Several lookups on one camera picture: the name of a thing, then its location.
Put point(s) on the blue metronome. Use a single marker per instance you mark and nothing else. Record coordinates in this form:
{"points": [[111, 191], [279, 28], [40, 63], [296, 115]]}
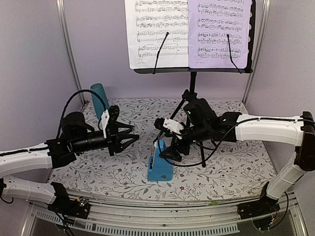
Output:
{"points": [[158, 168]]}

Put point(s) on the aluminium front rail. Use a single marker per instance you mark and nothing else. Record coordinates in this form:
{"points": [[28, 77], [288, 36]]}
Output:
{"points": [[110, 216]]}

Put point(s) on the green tape piece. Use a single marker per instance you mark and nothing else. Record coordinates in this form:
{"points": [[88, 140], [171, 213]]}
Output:
{"points": [[213, 203]]}

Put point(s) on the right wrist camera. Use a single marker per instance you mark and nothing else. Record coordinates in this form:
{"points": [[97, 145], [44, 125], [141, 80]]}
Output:
{"points": [[169, 125]]}

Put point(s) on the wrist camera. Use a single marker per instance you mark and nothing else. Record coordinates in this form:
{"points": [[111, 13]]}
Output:
{"points": [[109, 121], [169, 125]]}

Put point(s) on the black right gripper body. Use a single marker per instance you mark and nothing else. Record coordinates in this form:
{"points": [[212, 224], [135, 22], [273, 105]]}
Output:
{"points": [[177, 143]]}

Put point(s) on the purple sheet music page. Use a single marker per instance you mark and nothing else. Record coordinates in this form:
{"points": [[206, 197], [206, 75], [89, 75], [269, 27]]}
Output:
{"points": [[219, 32]]}

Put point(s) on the aluminium frame post right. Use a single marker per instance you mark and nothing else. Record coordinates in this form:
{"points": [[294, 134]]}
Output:
{"points": [[261, 19]]}

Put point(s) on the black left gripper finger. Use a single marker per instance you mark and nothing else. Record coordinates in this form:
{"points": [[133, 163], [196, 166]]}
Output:
{"points": [[124, 128], [125, 140]]}

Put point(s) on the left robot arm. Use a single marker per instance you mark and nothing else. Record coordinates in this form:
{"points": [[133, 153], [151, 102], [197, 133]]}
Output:
{"points": [[77, 137]]}

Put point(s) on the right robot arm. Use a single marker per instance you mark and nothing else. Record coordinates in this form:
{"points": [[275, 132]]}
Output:
{"points": [[298, 131]]}

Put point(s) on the black music stand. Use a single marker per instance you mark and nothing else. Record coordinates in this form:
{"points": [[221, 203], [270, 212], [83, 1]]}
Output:
{"points": [[194, 86]]}

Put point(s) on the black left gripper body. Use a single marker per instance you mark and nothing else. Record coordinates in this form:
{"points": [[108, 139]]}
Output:
{"points": [[111, 142]]}

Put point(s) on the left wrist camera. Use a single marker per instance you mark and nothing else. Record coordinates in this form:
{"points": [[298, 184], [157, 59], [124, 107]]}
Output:
{"points": [[109, 121]]}

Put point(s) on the sheet music booklet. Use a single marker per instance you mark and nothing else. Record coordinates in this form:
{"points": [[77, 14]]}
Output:
{"points": [[157, 33]]}

